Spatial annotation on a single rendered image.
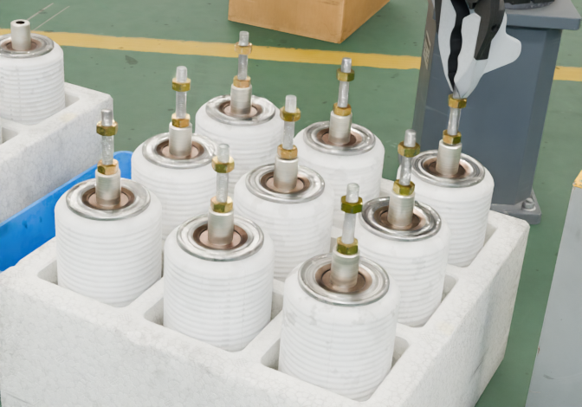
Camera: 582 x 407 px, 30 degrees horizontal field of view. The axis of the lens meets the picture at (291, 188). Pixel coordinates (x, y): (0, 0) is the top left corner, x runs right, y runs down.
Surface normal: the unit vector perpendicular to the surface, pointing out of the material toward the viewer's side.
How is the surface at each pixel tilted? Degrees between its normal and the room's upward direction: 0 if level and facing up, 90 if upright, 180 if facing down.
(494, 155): 90
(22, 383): 90
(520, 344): 0
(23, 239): 88
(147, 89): 0
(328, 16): 90
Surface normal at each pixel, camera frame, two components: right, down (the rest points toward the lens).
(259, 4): -0.39, 0.40
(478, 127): -0.02, 0.48
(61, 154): 0.89, 0.26
